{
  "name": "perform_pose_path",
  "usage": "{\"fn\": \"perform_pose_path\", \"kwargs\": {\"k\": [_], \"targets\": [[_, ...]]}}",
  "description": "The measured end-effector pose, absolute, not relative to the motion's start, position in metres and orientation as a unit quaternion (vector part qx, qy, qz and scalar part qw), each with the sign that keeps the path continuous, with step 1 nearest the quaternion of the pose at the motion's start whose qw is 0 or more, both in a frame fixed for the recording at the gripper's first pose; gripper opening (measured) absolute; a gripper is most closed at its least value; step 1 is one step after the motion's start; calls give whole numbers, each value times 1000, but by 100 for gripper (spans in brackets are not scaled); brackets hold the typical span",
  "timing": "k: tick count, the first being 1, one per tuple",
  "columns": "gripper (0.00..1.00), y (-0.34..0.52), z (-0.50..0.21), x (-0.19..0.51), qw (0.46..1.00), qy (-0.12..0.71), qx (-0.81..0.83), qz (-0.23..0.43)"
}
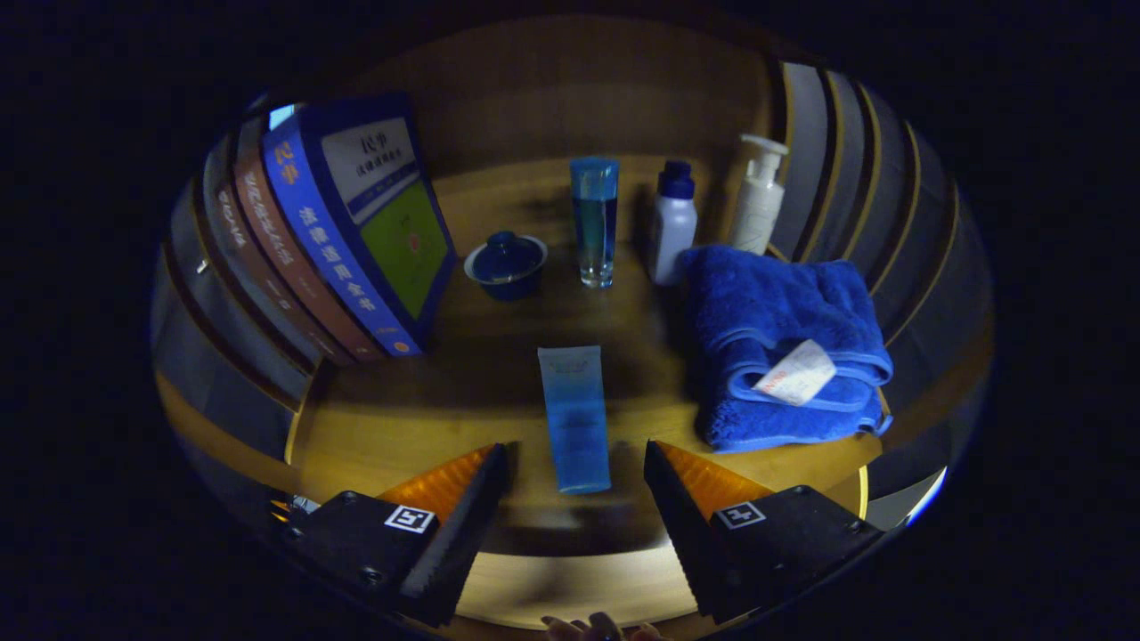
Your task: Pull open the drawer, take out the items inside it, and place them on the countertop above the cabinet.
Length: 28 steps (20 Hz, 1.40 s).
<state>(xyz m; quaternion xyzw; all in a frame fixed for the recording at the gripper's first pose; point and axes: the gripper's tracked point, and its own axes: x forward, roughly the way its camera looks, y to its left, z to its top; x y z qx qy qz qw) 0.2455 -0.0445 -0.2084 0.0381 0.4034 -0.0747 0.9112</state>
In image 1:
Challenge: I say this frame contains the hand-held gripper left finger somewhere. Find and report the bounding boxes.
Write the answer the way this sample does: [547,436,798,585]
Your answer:
[283,442,510,629]

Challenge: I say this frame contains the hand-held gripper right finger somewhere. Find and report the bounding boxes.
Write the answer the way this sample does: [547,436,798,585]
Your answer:
[643,440,884,626]

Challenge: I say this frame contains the light blue cosmetic tube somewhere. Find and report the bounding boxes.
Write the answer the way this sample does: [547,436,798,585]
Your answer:
[537,345,613,495]

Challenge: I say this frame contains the wooden countertop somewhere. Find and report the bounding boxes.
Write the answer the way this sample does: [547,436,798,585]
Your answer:
[285,156,892,629]

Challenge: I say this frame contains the wooden cabinet with hutch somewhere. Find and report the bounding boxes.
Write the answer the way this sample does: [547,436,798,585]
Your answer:
[151,13,994,624]

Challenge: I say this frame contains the folded blue towel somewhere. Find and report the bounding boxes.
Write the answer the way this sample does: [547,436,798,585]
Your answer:
[681,245,894,455]

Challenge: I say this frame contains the blue lidded tea cup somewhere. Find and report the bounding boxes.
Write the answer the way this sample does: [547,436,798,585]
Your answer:
[464,231,549,302]

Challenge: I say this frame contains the white bottle with blue cap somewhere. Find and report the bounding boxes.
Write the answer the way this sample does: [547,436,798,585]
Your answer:
[649,160,698,287]

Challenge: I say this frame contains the clear blue tall bottle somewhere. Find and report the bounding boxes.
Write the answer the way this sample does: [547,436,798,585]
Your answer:
[570,157,620,289]

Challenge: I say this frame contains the thick blue book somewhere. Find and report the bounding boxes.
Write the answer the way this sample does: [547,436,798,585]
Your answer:
[261,93,458,357]

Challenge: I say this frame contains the white pump bottle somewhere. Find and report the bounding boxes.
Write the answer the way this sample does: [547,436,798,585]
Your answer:
[729,134,790,256]

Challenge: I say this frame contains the reddish brown book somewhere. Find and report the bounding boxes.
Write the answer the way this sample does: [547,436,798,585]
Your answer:
[233,120,384,361]

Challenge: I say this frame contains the dark brown book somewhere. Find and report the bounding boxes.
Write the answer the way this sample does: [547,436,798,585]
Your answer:
[200,134,357,366]

